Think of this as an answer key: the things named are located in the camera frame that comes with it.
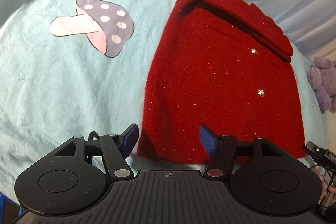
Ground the light green mushroom bedsheet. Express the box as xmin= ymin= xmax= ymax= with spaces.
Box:
xmin=1 ymin=0 xmax=327 ymax=197

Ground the purple plush toy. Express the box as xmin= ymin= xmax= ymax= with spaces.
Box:
xmin=307 ymin=56 xmax=336 ymax=113

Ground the red knit sweater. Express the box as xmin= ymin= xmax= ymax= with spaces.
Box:
xmin=137 ymin=0 xmax=306 ymax=164

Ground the person's right hand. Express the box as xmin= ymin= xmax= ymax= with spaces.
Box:
xmin=319 ymin=175 xmax=336 ymax=200

